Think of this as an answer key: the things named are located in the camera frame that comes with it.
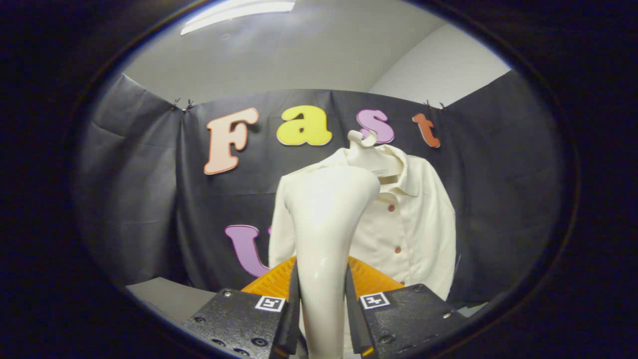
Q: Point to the grey drawer cabinet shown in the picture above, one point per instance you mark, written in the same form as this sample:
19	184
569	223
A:
169	296

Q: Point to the white plastic hanger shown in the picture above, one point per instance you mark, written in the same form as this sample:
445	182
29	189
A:
369	157

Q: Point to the black backdrop cloth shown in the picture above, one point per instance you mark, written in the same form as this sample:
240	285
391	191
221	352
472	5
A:
139	199

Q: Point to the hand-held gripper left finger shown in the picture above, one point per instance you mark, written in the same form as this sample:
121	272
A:
294	309

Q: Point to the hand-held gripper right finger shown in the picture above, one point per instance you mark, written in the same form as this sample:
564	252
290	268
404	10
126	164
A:
351	309

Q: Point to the ceiling light panel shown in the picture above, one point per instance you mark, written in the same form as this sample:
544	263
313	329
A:
234	12

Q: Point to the cream button shirt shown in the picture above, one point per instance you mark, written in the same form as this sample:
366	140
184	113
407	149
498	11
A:
418	224

